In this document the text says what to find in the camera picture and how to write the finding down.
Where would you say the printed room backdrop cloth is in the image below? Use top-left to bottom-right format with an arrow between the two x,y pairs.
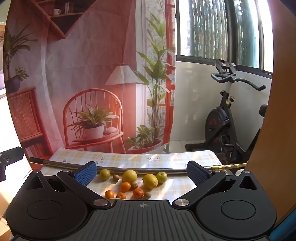
3,0 -> 176,163

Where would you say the round yellow citrus fruit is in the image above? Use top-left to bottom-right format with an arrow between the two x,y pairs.
122,170 -> 138,183

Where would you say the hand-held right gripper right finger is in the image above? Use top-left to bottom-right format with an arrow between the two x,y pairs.
172,161 -> 258,208

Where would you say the small green apple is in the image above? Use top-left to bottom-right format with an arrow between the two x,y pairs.
156,172 -> 168,184

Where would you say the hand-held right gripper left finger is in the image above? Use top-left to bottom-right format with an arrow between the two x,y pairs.
24,161 -> 111,209

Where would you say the oval yellow lemon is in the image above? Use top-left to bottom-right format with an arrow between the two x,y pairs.
142,173 -> 159,189

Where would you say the window with metal frame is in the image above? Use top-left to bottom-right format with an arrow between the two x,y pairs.
176,0 -> 274,75

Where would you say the telescopic metal pole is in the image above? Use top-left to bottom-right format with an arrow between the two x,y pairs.
29,157 -> 249,174

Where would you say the yellow plaid tablecloth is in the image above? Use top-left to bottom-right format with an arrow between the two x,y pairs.
30,147 -> 223,202

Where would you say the black exercise bike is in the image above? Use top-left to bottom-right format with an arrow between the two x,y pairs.
185,59 -> 269,172

